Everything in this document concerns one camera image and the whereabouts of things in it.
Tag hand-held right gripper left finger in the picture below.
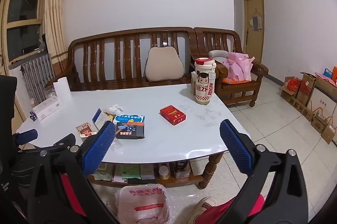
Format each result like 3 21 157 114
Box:
28 121 116 224

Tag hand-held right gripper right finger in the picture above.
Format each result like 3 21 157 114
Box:
220 119 308 224

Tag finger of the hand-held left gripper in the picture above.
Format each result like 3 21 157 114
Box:
17 133 77 159
12 129 39 147

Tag brown red snack wrapper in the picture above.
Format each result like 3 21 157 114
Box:
76 121 97 138

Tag blue white cigarette pack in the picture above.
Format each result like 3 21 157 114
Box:
92 108 110 132

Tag black box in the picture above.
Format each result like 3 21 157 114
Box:
115 123 145 140

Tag white tissue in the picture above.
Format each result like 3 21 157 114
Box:
105 104 124 116

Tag blue white medicine box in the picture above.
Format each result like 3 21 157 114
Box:
114 114 145 125

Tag red cigarette box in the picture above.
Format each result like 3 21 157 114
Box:
160 105 186 126

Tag white plastic bag red print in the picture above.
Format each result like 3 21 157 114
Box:
114 183 173 224

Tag clear plastic film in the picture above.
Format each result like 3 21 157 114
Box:
111 138 123 152

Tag pale green wipes pack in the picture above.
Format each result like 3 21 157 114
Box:
93 162 114 182

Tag white top wooden table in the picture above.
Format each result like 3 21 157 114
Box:
16 83 233 189

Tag long white box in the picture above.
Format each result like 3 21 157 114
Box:
33 96 62 121

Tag red white medicine box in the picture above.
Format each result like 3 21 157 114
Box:
114 165 123 182

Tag bright green wipes pack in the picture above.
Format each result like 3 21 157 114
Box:
120 164 141 180

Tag grey radiator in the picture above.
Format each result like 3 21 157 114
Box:
20 53 56 106

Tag clear glass jar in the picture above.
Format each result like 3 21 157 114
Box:
44 84 57 99

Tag person's left red trouser leg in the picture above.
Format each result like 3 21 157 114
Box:
59 173 87 216

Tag person's red trouser leg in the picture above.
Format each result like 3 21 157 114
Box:
59 173 87 216
200 194 265 224

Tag white paper towel roll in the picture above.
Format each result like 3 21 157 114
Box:
53 76 71 99

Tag wooden armchair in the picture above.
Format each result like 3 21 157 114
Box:
193 27 269 107

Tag dark flat book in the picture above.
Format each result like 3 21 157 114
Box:
126 178 158 185

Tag white grey product box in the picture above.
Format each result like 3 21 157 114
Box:
140 163 158 180

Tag clear plastic container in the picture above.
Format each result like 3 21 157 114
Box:
174 159 193 179

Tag person's right red trouser leg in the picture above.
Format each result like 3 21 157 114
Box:
200 194 265 224

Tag person's right beige slipper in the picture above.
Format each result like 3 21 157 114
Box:
189 196 219 224

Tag white cartoon print bottle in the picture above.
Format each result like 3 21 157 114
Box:
194 58 217 105

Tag open cardboard box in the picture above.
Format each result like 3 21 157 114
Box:
280 77 302 105

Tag white yellow pill bottle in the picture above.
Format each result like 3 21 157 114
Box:
158 165 170 180

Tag pink plastic bag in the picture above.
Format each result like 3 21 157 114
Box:
227 53 255 82

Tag yellow framed window door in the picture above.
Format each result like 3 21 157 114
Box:
0 0 50 77

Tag tall brown cardboard box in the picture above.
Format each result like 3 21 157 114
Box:
296 72 316 109

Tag long wooden sofa bench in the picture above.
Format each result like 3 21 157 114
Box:
67 27 197 91

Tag grey roll pillow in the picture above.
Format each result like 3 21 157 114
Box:
209 50 228 65

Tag white printed cardboard box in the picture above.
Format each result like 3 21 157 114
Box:
307 77 337 122

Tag beige curtain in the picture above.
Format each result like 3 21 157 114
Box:
43 0 69 76

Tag beige cushion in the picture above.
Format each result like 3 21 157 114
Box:
145 46 184 82

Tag grey cloth on hanger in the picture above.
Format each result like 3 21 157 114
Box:
249 10 262 31

